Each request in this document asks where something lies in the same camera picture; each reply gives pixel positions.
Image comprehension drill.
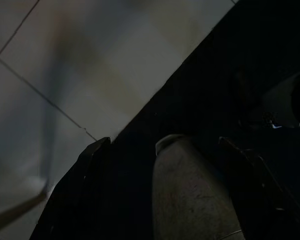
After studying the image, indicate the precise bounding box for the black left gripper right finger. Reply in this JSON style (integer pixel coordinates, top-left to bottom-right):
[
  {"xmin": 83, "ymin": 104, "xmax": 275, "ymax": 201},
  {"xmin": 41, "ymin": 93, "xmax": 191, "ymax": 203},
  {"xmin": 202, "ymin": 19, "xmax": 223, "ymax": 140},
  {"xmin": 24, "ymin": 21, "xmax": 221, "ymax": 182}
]
[{"xmin": 218, "ymin": 136, "xmax": 300, "ymax": 240}]

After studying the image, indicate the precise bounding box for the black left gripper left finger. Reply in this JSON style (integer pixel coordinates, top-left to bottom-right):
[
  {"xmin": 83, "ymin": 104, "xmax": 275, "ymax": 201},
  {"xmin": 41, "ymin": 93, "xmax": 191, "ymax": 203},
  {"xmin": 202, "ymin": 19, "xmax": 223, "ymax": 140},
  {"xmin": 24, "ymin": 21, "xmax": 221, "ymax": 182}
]
[{"xmin": 28, "ymin": 136, "xmax": 112, "ymax": 240}]

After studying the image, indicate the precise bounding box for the grey left robot leg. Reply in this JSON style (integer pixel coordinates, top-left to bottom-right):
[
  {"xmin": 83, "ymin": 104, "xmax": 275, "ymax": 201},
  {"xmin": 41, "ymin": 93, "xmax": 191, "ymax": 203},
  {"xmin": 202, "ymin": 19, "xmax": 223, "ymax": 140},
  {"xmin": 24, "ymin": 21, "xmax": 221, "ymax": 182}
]
[{"xmin": 151, "ymin": 133, "xmax": 243, "ymax": 240}]

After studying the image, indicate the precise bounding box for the black floor mat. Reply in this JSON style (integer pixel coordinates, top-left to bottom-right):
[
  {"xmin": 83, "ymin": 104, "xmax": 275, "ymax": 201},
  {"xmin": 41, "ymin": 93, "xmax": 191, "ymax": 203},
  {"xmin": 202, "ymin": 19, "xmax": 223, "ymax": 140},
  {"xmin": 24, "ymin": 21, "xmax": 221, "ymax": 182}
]
[{"xmin": 29, "ymin": 0, "xmax": 300, "ymax": 240}]

